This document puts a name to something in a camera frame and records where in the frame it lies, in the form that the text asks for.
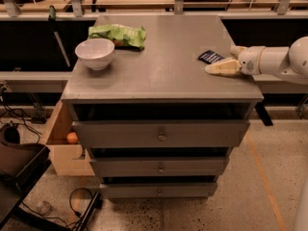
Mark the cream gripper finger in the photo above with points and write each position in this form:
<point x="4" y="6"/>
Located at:
<point x="226" y="67"/>
<point x="236" y="50"/>

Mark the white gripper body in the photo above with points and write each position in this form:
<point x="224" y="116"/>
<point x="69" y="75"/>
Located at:
<point x="251" y="61"/>

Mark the dark blue rxbar wrapper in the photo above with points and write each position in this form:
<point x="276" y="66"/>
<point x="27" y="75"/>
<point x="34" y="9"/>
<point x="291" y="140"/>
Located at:
<point x="210" y="57"/>

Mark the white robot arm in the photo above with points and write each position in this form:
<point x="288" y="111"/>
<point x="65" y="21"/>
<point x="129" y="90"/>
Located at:
<point x="289" y="64"/>

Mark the white ceramic bowl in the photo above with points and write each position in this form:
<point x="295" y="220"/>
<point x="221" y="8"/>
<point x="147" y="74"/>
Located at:
<point x="95" y="53"/>

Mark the grey drawer cabinet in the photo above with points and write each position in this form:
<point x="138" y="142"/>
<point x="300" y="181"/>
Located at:
<point x="165" y="81"/>

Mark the green chip bag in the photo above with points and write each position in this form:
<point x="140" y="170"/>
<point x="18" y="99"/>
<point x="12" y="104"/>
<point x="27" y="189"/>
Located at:
<point x="120" y="35"/>

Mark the middle grey drawer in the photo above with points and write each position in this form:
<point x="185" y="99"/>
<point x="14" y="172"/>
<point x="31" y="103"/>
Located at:
<point x="159" y="166"/>

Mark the grey drawer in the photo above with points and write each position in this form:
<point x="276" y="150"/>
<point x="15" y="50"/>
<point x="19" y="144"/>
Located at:
<point x="163" y="190"/>
<point x="132" y="134"/>
<point x="159" y="166"/>

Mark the bottom grey drawer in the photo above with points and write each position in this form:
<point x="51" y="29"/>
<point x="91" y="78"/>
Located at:
<point x="163" y="190"/>

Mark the top grey drawer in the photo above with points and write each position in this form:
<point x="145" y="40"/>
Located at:
<point x="132" y="134"/>

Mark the orange fruit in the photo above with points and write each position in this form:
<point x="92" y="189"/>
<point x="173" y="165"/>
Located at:
<point x="72" y="138"/>

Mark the light wooden drawer box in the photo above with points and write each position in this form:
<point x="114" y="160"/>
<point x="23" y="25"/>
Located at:
<point x="67" y="159"/>

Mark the dark brown tray bin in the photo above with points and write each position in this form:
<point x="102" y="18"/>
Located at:
<point x="21" y="166"/>

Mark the green handled tool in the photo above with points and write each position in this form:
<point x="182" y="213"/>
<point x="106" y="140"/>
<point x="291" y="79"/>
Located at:
<point x="52" y="20"/>

